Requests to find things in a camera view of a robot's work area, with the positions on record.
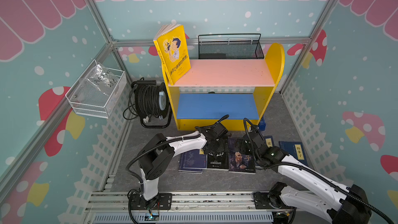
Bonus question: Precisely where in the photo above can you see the yellow cartoon cover book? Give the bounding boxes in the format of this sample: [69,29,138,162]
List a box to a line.
[153,24,191,86]

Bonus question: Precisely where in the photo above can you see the clear plastic bag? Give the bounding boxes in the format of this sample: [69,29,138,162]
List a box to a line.
[84,63,119,97]

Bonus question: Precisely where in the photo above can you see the old man cover book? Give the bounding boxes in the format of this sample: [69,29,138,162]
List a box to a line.
[228,138,256,174]

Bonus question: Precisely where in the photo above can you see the blue crate behind shelf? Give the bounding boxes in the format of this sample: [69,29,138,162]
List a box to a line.
[257,117,266,132]

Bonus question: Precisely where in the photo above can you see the dark blue book far right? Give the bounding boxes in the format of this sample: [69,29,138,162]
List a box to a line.
[279,141,308,166]

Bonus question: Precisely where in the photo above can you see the white wire wall basket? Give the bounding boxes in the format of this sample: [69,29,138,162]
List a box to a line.
[65,60,127,118]

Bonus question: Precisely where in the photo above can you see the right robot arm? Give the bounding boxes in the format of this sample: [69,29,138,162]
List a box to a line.
[243,118,393,224]

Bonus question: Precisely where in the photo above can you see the black wire mesh basket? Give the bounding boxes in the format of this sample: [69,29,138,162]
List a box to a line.
[198,33,264,60]

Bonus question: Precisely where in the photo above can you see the yellow bookshelf pink blue shelves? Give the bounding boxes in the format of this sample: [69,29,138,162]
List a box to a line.
[163,43,285,131]

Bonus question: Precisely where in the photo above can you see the blue book yellow label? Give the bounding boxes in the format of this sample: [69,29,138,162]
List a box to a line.
[263,136,275,148]

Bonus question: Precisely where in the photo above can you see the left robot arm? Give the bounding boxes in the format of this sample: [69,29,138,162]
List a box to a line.
[125,115,229,202]

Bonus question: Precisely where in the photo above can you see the black cable reel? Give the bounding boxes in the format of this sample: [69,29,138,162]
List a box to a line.
[123,77,173,129]

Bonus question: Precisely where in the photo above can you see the black antler cover book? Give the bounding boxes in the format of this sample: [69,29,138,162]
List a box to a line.
[207,143,229,170]

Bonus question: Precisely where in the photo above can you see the dark blue thread-bound book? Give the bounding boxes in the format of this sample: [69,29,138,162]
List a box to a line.
[178,149,207,174]

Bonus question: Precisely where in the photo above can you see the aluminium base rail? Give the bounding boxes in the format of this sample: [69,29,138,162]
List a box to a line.
[80,189,346,224]

